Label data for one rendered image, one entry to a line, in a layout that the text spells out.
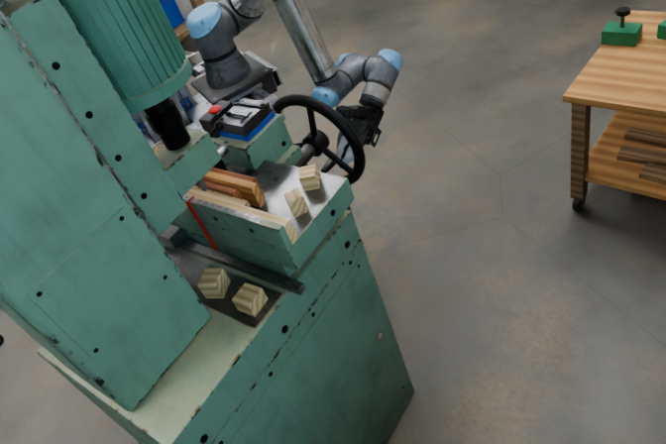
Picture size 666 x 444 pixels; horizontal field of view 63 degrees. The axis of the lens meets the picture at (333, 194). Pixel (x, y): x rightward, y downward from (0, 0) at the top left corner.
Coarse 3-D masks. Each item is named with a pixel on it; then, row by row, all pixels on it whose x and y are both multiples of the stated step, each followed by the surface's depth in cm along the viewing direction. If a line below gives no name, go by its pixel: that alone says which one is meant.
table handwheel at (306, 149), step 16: (288, 96) 131; (304, 96) 129; (320, 112) 127; (336, 112) 127; (352, 128) 128; (304, 144) 137; (320, 144) 136; (352, 144) 129; (304, 160) 134; (336, 160) 138; (352, 176) 138
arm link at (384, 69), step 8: (376, 56) 155; (384, 56) 152; (392, 56) 152; (400, 56) 153; (368, 64) 154; (376, 64) 152; (384, 64) 151; (392, 64) 151; (400, 64) 154; (368, 72) 154; (376, 72) 152; (384, 72) 151; (392, 72) 152; (368, 80) 153; (376, 80) 151; (384, 80) 151; (392, 80) 152
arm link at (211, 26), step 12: (192, 12) 168; (204, 12) 165; (216, 12) 164; (228, 12) 168; (192, 24) 164; (204, 24) 163; (216, 24) 164; (228, 24) 168; (192, 36) 167; (204, 36) 165; (216, 36) 166; (228, 36) 169; (204, 48) 168; (216, 48) 168; (228, 48) 170
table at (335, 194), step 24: (240, 168) 123; (264, 168) 121; (288, 168) 118; (264, 192) 114; (312, 192) 110; (336, 192) 108; (288, 216) 106; (312, 216) 104; (336, 216) 110; (216, 240) 115; (240, 240) 108; (312, 240) 105; (288, 264) 103
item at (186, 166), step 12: (192, 132) 106; (204, 132) 105; (192, 144) 103; (204, 144) 105; (168, 156) 102; (180, 156) 101; (192, 156) 103; (204, 156) 106; (216, 156) 108; (168, 168) 99; (180, 168) 102; (192, 168) 104; (204, 168) 106; (180, 180) 102; (192, 180) 104; (180, 192) 103
